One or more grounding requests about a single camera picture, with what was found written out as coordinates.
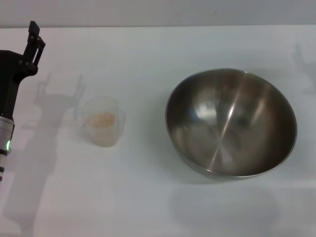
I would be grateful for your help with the stainless steel mixing bowl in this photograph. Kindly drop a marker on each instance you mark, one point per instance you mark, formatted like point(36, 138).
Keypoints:
point(229, 128)

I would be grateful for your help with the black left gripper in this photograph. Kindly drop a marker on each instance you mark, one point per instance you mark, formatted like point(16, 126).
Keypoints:
point(10, 74)

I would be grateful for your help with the transparent plastic measuring cup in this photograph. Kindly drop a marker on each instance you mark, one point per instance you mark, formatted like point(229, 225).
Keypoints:
point(108, 138)

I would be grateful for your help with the white rice grains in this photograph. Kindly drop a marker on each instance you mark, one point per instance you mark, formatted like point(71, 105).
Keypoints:
point(101, 119)

